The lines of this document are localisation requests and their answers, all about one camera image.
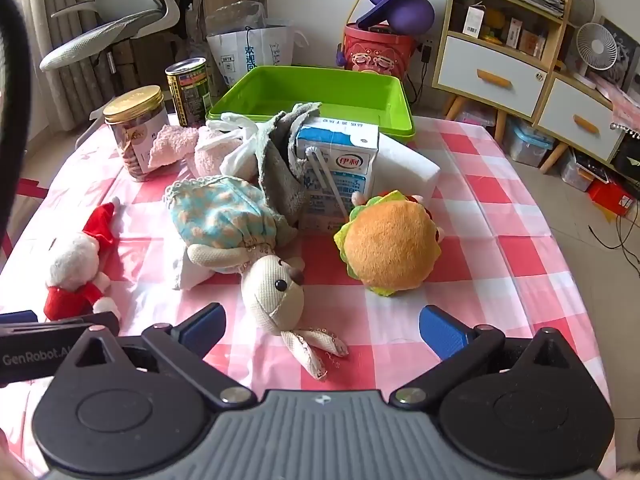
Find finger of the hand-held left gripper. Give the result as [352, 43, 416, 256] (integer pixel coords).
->
[0, 310, 39, 326]

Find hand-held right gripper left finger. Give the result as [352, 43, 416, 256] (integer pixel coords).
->
[54, 302, 258, 410]

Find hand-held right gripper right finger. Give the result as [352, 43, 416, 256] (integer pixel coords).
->
[390, 305, 588, 409]

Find santa bear plush toy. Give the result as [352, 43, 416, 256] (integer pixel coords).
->
[44, 197, 122, 323]

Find hamburger plush toy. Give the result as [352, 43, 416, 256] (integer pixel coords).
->
[334, 190, 446, 298]

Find rabbit doll blue dress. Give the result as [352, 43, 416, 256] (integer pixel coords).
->
[164, 175, 348, 381]

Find white foam block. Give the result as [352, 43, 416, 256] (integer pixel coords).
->
[367, 137, 442, 206]

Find grey cloth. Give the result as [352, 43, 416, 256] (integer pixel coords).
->
[250, 102, 323, 226]

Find pink plush toy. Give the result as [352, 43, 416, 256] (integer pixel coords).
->
[149, 125, 246, 181]

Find white cloth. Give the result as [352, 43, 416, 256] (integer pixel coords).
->
[207, 112, 273, 181]

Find green plastic bin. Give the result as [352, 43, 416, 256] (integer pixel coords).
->
[206, 65, 416, 142]

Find red chair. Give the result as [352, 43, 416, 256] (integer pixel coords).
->
[0, 178, 51, 261]

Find red white checkered tablecloth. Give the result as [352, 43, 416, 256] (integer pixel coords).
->
[0, 112, 621, 480]

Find blue white milk carton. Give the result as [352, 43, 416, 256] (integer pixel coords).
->
[295, 115, 381, 233]

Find clear storage box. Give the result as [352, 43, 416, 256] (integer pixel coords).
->
[560, 152, 608, 191]
[507, 120, 556, 166]

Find red box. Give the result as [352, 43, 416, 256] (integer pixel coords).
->
[587, 180, 636, 216]

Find cookie jar gold lid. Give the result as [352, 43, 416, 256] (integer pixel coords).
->
[103, 85, 171, 182]

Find black yellow drink can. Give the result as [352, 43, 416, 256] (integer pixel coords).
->
[166, 56, 215, 127]

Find cardboard boxes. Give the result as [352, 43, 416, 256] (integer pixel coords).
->
[110, 35, 176, 91]

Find red printed bucket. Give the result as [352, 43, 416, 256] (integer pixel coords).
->
[340, 22, 418, 81]

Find white paper bag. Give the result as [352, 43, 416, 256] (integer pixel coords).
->
[206, 25, 308, 88]

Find pink cloth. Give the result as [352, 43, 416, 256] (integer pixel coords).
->
[595, 80, 640, 136]

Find small orange white boxes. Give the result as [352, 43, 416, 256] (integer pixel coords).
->
[505, 17, 546, 58]

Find small white box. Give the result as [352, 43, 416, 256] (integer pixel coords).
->
[462, 2, 486, 38]

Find yellow toy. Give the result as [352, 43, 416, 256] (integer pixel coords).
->
[482, 7, 506, 43]

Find clear plastic bag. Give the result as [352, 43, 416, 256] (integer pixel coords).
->
[206, 0, 268, 36]

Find wooden shelf cabinet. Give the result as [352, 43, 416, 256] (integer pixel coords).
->
[431, 0, 631, 173]

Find purple jump ball toy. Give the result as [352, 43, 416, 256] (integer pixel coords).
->
[356, 0, 441, 33]

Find white desk fan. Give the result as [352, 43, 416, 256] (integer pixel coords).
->
[572, 22, 621, 88]

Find grey mesh fan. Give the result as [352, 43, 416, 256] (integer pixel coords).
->
[570, 0, 597, 28]

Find black floor cables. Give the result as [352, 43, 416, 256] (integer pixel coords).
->
[589, 205, 640, 276]

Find black curved strap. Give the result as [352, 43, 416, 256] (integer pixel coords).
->
[0, 0, 35, 228]

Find white drawer orange handle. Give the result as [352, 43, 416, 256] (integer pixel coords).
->
[535, 77, 628, 161]
[440, 35, 548, 118]

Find dark picture frame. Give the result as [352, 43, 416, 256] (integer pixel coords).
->
[597, 17, 640, 86]

